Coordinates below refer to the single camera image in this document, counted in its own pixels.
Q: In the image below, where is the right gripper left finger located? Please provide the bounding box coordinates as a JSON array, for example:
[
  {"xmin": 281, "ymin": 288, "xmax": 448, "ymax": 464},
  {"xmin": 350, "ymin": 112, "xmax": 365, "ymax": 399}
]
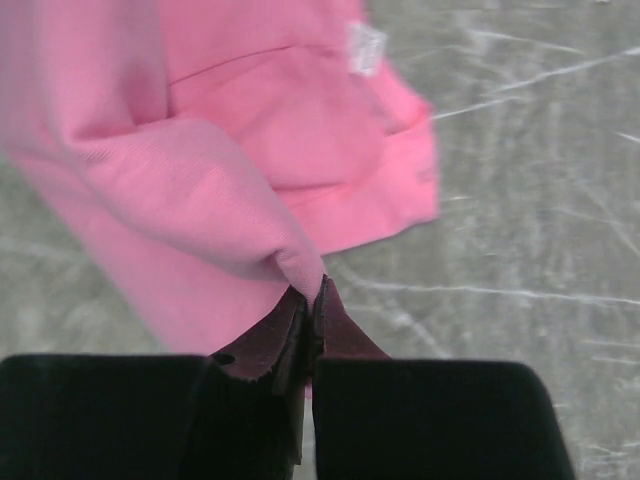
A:
[{"xmin": 1, "ymin": 290, "xmax": 307, "ymax": 479}]

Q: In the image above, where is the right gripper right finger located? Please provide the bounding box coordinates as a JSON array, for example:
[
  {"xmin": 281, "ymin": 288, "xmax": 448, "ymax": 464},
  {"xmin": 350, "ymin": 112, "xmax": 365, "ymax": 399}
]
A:
[{"xmin": 312, "ymin": 279, "xmax": 575, "ymax": 479}]

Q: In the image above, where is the pink t-shirt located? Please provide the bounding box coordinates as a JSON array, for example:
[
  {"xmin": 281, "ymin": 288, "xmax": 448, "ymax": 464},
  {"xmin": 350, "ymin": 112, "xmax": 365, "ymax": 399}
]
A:
[{"xmin": 1, "ymin": 1, "xmax": 438, "ymax": 354}]

